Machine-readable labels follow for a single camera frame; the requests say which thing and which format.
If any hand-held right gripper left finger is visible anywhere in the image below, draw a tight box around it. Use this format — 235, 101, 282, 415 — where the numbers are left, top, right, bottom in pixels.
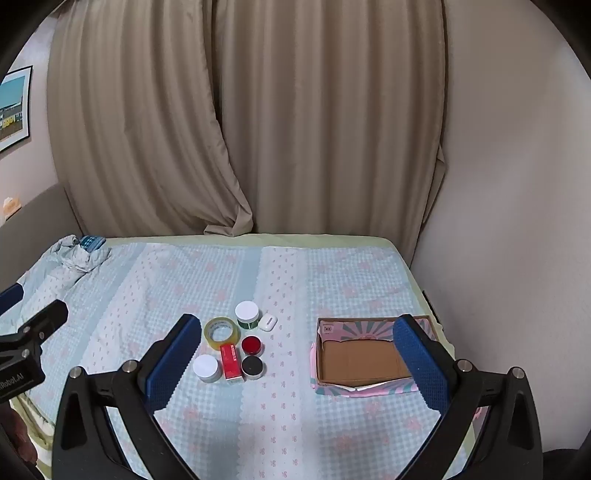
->
52, 314, 218, 480

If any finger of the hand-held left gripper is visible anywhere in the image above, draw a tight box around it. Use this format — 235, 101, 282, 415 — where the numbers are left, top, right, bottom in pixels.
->
0, 282, 25, 317
17, 299, 69, 345

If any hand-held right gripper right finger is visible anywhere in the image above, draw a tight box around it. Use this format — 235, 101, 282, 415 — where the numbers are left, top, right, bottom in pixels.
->
392, 314, 544, 480

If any grey jar with white lid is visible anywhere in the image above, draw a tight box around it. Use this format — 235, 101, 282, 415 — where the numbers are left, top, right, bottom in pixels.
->
192, 354, 223, 384

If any red carton box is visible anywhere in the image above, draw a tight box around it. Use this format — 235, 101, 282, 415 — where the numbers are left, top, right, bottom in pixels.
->
219, 343, 246, 384

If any cardboard box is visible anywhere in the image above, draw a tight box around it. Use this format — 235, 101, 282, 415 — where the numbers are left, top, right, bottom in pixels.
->
308, 315, 437, 399

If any jar with black lid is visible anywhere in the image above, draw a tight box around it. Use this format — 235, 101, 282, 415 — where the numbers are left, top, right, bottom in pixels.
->
241, 355, 266, 381

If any green jar with white lid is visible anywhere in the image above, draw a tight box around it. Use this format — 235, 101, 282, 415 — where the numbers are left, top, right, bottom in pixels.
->
235, 301, 261, 331

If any crumpled light blue blanket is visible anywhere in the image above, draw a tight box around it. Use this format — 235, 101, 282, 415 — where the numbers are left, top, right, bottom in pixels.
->
47, 234, 112, 290

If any small jar with red lid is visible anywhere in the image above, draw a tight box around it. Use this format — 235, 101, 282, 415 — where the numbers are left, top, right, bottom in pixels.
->
240, 336, 266, 359

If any grey sofa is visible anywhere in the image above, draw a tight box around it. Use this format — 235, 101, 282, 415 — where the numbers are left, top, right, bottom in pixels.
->
0, 182, 85, 297

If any floral checked bed sheet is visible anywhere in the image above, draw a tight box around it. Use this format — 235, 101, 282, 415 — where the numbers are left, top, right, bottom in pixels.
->
0, 240, 477, 480

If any beige curtain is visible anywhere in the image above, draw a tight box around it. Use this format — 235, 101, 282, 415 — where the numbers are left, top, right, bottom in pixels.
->
46, 0, 256, 239
210, 0, 450, 260

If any wall poster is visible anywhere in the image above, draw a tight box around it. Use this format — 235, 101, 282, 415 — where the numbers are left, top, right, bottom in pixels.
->
0, 65, 34, 153

